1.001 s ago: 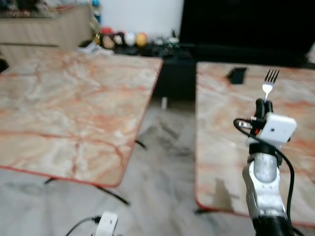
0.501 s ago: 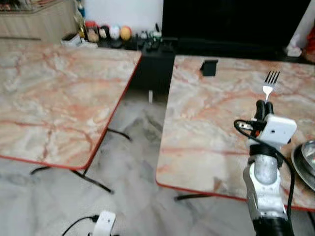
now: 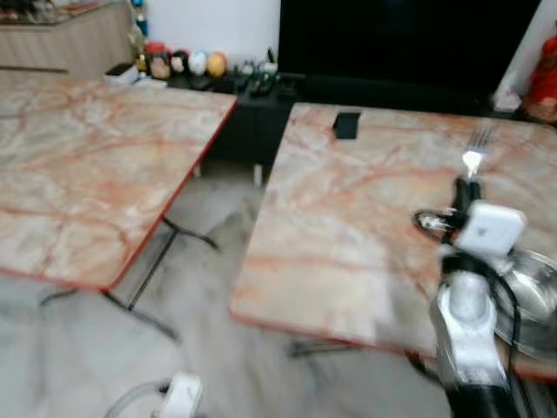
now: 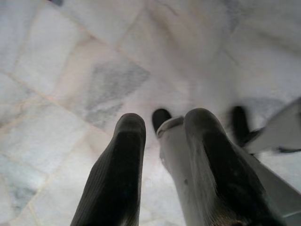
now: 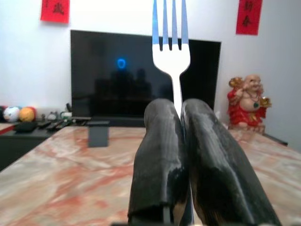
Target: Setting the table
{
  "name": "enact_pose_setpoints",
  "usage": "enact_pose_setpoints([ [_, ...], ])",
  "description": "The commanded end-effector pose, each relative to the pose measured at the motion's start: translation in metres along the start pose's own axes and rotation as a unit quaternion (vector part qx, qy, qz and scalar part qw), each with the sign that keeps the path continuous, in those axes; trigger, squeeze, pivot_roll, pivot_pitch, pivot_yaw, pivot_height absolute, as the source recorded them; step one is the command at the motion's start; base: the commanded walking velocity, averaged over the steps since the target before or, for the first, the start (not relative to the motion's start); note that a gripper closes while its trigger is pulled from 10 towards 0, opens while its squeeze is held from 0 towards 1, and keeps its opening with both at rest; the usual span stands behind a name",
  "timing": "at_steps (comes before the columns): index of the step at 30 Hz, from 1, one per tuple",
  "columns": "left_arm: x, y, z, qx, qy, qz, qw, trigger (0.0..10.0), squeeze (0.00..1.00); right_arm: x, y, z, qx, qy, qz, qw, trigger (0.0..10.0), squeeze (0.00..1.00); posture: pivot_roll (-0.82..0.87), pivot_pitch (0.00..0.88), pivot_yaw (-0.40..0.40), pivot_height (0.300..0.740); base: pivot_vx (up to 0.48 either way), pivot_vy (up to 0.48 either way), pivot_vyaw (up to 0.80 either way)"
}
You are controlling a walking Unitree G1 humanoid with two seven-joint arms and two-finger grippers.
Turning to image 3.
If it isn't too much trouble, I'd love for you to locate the white decorative ball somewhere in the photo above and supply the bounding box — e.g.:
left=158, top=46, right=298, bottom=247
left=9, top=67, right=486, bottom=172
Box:
left=188, top=50, right=210, bottom=77

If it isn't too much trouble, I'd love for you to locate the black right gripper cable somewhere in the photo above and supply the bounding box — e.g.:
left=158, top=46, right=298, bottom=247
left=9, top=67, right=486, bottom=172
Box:
left=411, top=207, right=459, bottom=244

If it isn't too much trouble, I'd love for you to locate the marble table with bowl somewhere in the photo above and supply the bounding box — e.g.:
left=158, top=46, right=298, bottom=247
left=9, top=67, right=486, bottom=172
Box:
left=228, top=101, right=557, bottom=386

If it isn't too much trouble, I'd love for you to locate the small black box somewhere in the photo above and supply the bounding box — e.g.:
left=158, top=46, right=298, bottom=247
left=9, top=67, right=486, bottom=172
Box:
left=332, top=111, right=361, bottom=141

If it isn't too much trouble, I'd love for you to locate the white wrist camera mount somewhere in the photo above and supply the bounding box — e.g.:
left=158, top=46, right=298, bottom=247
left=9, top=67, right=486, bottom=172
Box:
left=160, top=372, right=204, bottom=418
left=456, top=201, right=528, bottom=259

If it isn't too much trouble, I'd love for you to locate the stainless steel bowl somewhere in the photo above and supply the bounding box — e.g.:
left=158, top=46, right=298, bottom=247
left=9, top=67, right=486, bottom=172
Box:
left=490, top=247, right=557, bottom=360

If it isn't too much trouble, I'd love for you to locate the marble table without items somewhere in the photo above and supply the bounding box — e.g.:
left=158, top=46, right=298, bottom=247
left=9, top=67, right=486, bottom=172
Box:
left=0, top=68, right=238, bottom=342

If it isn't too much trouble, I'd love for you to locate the red figurine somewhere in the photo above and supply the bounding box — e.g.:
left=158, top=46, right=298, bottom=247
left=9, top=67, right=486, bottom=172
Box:
left=524, top=36, right=557, bottom=124

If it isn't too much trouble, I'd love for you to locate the dark round jar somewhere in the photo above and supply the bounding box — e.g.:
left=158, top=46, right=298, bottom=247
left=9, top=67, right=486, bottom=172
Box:
left=170, top=49, right=191, bottom=77

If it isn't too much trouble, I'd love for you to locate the large black television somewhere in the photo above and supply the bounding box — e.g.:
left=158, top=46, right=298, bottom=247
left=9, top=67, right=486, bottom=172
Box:
left=278, top=0, right=546, bottom=91

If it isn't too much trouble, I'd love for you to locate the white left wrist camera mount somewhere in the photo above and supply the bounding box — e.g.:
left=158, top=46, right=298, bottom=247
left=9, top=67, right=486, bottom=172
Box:
left=160, top=372, right=204, bottom=418

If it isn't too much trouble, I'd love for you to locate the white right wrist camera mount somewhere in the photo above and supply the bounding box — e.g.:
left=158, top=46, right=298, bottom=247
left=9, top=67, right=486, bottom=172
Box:
left=456, top=201, right=528, bottom=259

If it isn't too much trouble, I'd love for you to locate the grey left arm cable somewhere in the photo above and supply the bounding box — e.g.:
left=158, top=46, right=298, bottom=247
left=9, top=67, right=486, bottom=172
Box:
left=104, top=380, right=168, bottom=418

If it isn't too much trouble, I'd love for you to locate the light wooden cabinet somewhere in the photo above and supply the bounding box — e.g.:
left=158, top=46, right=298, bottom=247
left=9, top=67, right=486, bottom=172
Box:
left=0, top=3, right=137, bottom=81

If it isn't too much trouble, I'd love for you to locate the small white box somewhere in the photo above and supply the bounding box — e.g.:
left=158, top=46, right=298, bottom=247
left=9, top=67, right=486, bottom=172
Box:
left=104, top=62, right=142, bottom=87

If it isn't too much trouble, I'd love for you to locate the yellow decorative ball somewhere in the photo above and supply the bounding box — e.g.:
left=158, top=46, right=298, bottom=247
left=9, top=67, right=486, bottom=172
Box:
left=206, top=51, right=229, bottom=78

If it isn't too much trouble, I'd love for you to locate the blue ornament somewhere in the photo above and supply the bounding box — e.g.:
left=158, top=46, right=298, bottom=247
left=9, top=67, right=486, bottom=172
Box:
left=130, top=0, right=149, bottom=37

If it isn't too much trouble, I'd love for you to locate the silver metal fork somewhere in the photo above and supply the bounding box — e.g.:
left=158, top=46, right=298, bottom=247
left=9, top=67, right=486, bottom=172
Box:
left=462, top=120, right=499, bottom=180

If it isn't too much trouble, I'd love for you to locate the red lidded jar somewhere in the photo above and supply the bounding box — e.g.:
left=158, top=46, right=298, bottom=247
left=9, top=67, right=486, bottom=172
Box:
left=144, top=41, right=171, bottom=81

